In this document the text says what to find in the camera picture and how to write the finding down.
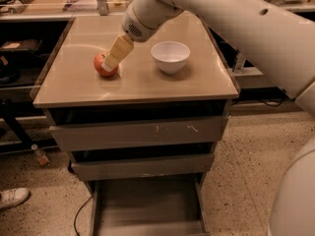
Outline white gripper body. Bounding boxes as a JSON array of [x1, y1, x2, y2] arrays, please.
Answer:
[[122, 7, 155, 42]]

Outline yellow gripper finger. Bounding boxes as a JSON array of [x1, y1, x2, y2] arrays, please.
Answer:
[[105, 34, 134, 68]]

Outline red apple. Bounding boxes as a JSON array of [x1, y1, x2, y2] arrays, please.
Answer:
[[94, 51, 118, 78]]

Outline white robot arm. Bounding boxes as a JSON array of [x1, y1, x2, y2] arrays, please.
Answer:
[[103, 0, 315, 236]]

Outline grey top drawer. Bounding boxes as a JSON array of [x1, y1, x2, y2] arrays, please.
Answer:
[[49, 115, 227, 151]]

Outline grey drawer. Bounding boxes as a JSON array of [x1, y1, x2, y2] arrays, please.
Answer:
[[72, 149, 214, 182], [49, 115, 227, 151], [89, 174, 210, 236]]

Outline grey drawer cabinet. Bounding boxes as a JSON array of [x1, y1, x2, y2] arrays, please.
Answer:
[[30, 13, 241, 236]]

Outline grey middle drawer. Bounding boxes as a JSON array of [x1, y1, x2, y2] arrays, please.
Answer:
[[72, 149, 214, 182]]

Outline grey bottom drawer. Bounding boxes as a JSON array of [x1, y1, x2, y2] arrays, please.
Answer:
[[89, 174, 210, 236]]

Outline white bowl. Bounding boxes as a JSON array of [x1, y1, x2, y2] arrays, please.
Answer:
[[151, 41, 190, 75]]

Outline plastic bottle on floor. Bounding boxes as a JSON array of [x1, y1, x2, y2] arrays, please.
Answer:
[[31, 144, 49, 165]]

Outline white sneaker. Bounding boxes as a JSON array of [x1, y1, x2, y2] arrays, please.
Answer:
[[0, 188, 31, 210]]

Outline black floor cable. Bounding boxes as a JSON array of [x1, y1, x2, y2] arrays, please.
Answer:
[[73, 195, 95, 236]]

